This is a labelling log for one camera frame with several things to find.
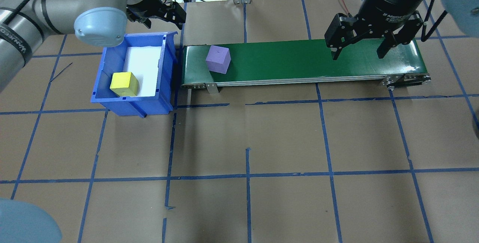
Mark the purple foam cube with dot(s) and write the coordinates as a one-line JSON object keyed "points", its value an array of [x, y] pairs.
{"points": [[217, 59]]}

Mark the yellow foam cube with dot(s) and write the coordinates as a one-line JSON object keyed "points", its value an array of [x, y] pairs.
{"points": [[121, 82]]}

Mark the green belt conveyor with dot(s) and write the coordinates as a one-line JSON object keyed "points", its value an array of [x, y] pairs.
{"points": [[299, 61]]}

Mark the white foam pad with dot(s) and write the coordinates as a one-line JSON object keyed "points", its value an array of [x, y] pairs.
{"points": [[146, 67]]}

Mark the blue plastic storage bin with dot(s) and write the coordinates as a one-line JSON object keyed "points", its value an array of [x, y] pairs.
{"points": [[112, 106]]}

